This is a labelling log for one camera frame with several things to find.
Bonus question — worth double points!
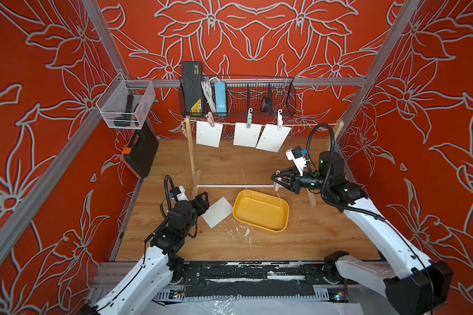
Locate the black wire wall basket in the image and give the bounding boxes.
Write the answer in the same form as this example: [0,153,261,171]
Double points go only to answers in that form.
[179,75,296,118]

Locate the white clothespin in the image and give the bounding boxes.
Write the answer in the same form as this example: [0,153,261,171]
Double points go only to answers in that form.
[277,109,283,131]

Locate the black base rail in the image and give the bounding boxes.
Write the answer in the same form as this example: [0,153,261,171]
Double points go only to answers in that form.
[172,261,357,301]

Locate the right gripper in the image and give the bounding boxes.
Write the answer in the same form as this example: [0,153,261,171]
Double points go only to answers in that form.
[271,167,331,198]

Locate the twine string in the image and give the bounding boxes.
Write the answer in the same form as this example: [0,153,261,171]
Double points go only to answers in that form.
[181,119,336,129]

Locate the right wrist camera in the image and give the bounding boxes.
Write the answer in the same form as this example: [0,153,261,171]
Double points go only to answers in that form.
[286,146,307,176]

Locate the clear mesh wall bin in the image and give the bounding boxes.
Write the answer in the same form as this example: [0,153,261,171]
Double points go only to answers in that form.
[96,73,156,129]

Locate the yellow plastic tray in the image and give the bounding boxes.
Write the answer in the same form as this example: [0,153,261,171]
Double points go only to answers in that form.
[233,190,290,233]

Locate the wooden drying rack frame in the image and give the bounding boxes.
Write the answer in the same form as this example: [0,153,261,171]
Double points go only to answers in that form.
[183,115,344,207]

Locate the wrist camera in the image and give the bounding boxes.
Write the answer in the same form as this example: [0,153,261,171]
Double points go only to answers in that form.
[286,146,307,176]
[169,186,189,203]

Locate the black box yellow label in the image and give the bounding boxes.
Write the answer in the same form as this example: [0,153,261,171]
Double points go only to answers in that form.
[181,61,204,117]

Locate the black orange tool case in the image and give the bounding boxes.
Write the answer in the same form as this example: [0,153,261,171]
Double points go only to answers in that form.
[120,123,159,179]

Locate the light blue power bank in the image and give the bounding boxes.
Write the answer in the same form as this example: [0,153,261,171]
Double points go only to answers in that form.
[214,81,227,116]

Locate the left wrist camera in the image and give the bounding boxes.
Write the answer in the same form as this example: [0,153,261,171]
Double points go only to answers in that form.
[169,186,189,203]

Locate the teal clothespin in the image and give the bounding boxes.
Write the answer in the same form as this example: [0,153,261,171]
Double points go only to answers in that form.
[246,108,253,129]

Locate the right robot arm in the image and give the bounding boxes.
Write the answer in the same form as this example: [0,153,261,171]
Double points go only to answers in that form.
[271,123,453,314]

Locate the white coiled cable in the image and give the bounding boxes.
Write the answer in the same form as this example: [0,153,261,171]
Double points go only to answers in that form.
[202,77,221,114]

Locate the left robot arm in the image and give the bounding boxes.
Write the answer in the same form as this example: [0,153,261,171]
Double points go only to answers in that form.
[77,175,210,314]

